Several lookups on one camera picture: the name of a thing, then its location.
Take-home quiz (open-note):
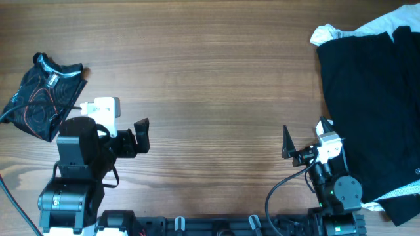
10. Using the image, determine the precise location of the black orange printed cycling jersey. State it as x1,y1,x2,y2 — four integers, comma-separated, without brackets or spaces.
1,52,87,142

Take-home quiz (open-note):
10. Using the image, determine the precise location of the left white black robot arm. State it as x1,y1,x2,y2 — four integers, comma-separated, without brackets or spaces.
38,97,150,235

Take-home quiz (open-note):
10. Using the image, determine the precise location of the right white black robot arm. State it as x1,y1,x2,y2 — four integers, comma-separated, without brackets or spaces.
278,117,367,236

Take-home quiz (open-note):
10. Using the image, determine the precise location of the black garment pile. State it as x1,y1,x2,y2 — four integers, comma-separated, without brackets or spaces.
317,26,419,226

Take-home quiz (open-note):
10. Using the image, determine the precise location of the white garment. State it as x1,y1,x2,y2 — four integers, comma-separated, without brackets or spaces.
310,3,419,212

